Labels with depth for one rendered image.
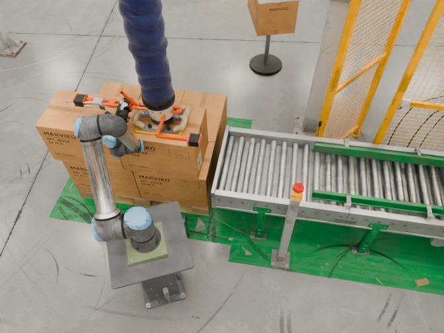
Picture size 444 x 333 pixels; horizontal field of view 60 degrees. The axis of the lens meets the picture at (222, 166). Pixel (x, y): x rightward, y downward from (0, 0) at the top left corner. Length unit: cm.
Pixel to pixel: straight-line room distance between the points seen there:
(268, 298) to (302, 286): 29
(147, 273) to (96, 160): 75
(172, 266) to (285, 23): 278
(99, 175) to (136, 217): 32
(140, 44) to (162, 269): 133
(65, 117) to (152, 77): 90
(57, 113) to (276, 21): 232
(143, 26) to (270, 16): 213
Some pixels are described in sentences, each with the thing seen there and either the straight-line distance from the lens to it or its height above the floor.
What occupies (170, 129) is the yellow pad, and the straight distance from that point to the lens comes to 276.
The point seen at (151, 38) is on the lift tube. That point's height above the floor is 171.
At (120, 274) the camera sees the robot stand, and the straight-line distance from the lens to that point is 248.
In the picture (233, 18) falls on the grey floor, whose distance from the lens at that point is 572.
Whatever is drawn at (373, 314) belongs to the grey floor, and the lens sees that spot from 329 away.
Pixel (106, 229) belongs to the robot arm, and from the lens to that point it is 233.
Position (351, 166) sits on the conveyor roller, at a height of 55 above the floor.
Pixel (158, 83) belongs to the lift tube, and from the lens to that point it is 251.
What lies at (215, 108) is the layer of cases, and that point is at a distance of 351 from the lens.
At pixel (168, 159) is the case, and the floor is 77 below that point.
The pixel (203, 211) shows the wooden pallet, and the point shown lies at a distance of 340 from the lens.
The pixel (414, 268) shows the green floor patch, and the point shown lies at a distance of 356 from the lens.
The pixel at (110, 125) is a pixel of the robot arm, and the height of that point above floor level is 148.
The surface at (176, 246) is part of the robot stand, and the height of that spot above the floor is 75.
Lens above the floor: 297
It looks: 52 degrees down
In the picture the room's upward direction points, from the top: 1 degrees counter-clockwise
